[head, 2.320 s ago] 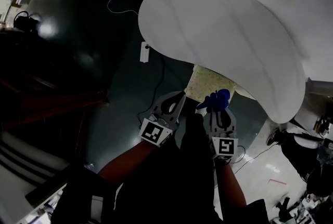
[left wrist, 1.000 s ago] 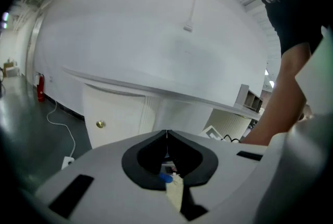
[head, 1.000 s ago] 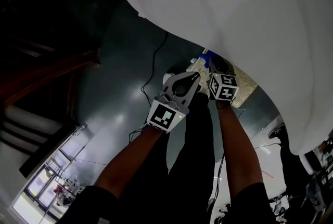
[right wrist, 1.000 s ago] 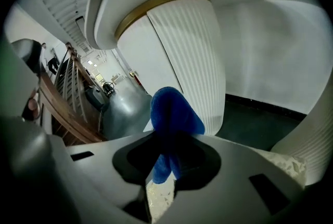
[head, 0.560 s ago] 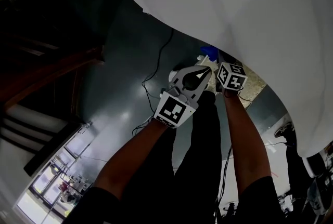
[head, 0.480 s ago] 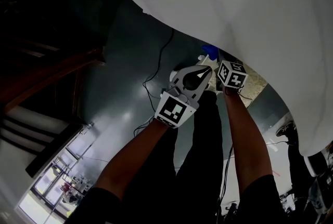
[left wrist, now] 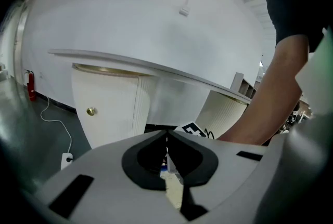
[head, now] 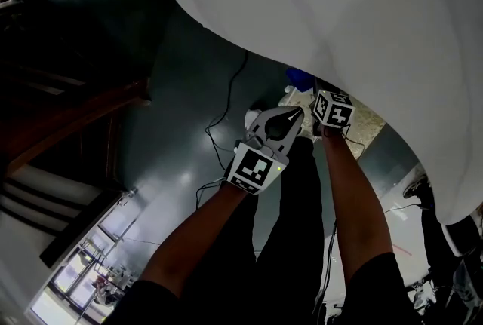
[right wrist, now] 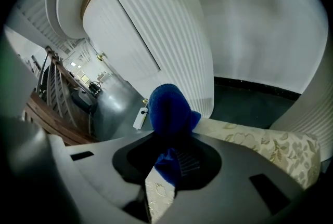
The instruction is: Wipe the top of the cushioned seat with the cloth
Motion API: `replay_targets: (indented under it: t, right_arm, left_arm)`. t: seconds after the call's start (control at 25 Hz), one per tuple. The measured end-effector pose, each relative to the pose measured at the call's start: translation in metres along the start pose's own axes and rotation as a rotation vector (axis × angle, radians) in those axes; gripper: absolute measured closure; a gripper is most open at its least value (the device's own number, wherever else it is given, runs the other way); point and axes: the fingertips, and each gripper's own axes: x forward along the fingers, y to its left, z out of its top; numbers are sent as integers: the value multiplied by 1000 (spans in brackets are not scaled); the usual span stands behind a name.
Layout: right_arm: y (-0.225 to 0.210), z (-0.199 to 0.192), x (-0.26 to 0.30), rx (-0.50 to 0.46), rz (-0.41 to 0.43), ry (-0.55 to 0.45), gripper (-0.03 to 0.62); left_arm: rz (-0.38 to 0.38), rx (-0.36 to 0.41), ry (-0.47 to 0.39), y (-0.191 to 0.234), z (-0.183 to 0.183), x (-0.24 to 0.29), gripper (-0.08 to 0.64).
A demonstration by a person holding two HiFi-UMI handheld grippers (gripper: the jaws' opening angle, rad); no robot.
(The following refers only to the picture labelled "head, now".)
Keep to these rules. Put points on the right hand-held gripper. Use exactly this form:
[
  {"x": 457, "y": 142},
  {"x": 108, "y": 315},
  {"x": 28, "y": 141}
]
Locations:
[{"x": 334, "y": 112}]

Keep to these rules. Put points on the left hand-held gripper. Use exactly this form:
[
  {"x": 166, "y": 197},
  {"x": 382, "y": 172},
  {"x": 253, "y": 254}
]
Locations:
[{"x": 251, "y": 169}]

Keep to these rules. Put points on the beige patterned mat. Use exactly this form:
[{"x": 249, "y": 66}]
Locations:
[{"x": 368, "y": 127}]

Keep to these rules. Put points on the blue wiping cloth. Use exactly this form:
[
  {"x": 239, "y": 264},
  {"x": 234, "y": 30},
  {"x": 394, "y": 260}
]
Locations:
[{"x": 300, "y": 78}]

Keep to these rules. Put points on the person's left forearm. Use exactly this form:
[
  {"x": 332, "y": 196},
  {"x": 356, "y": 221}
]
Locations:
[{"x": 196, "y": 233}]

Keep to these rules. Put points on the person's right forearm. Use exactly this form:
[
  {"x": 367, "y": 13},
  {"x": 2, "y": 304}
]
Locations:
[{"x": 351, "y": 195}]

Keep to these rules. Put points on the person's left white shoe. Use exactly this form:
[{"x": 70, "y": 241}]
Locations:
[{"x": 253, "y": 118}]

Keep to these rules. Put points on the person's black trousers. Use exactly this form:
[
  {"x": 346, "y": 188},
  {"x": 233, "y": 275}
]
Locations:
[{"x": 298, "y": 203}]

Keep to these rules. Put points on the red stick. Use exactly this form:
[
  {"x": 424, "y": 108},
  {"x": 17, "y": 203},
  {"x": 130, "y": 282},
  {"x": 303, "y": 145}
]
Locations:
[{"x": 402, "y": 249}]

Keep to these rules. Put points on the person's black shirt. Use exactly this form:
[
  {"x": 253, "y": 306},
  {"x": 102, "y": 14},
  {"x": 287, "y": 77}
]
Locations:
[{"x": 377, "y": 289}]

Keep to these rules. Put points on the cluttered metal rack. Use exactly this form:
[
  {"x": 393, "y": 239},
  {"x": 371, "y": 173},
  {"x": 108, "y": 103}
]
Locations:
[{"x": 453, "y": 293}]

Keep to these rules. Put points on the wooden staircase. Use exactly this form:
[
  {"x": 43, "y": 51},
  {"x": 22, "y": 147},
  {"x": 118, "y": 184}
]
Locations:
[{"x": 56, "y": 108}]

